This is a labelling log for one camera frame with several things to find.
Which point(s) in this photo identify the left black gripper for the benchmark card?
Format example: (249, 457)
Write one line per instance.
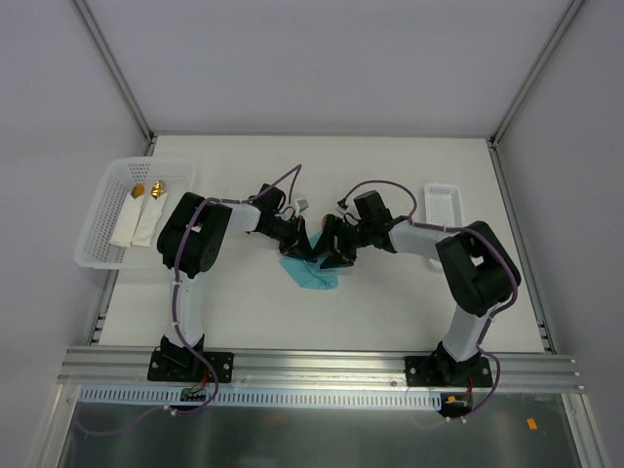
(294, 239)

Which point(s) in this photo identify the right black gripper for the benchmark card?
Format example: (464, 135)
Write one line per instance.
(338, 239)

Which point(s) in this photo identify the blue paper napkin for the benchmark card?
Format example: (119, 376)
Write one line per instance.
(310, 276)

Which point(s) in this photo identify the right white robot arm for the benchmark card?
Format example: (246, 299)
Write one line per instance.
(482, 279)

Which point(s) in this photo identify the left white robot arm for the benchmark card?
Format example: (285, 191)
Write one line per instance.
(189, 244)

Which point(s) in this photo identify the right rolled white napkin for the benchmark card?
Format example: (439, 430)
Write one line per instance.
(150, 214)

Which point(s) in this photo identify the small white utensil tray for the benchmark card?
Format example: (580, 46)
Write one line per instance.
(443, 205)

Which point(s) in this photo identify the large white plastic basket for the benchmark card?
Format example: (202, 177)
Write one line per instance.
(93, 249)

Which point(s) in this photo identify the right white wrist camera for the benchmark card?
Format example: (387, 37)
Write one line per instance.
(344, 214)

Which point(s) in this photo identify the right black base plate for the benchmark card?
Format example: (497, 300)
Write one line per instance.
(436, 371)

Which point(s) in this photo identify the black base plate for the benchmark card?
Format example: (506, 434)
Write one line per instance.
(187, 368)
(436, 371)

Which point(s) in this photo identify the white slotted cable duct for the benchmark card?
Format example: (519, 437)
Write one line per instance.
(260, 398)

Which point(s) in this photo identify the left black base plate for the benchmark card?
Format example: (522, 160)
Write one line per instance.
(187, 368)

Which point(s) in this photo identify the aluminium mounting rail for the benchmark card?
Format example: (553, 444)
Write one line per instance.
(323, 370)

